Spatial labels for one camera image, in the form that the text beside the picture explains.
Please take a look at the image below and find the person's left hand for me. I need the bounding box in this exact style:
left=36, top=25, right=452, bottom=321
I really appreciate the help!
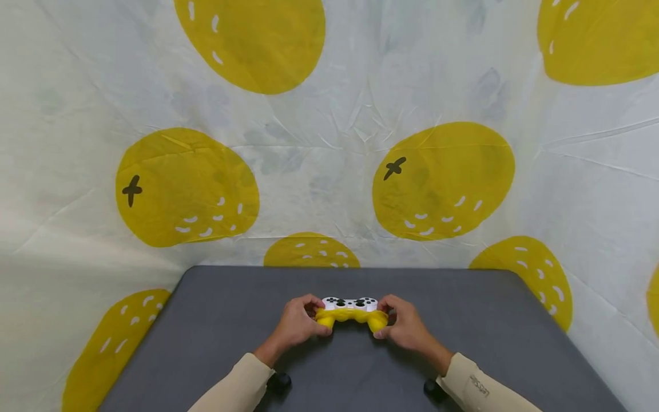
left=264, top=294, right=334, bottom=355

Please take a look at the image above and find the person's right hand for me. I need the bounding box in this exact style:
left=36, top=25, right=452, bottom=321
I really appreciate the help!
left=372, top=294, right=448, bottom=363

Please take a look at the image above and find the yellow silicone controller cover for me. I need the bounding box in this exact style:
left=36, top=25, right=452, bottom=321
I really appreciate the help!
left=314, top=307, right=390, bottom=334

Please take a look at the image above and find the white game controller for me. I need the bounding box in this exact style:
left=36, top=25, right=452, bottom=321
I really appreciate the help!
left=321, top=296, right=380, bottom=313

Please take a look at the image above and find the person's right forearm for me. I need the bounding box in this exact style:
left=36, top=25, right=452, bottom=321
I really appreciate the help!
left=434, top=346, right=545, bottom=412

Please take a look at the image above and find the person's left forearm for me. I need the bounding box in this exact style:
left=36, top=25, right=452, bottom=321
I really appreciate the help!
left=187, top=339, right=279, bottom=412

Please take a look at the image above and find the black wrist band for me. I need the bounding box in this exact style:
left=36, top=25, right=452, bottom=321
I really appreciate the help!
left=266, top=372, right=293, bottom=395

